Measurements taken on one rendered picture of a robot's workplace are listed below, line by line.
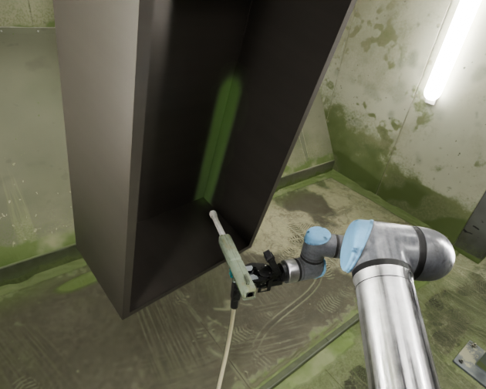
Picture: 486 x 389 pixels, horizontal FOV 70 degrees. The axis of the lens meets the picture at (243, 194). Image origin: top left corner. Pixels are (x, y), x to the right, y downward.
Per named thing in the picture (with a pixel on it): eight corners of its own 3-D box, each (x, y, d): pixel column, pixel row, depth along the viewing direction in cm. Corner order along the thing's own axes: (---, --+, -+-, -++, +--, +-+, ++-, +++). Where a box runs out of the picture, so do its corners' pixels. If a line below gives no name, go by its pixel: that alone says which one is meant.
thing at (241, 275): (250, 330, 125) (258, 285, 113) (237, 333, 123) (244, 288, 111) (215, 245, 163) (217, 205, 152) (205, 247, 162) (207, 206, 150)
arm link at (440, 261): (485, 231, 70) (362, 235, 137) (424, 224, 70) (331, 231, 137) (483, 290, 68) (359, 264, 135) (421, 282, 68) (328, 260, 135)
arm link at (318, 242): (334, 226, 133) (327, 252, 139) (305, 222, 133) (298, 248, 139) (339, 241, 124) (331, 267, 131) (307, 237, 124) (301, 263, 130)
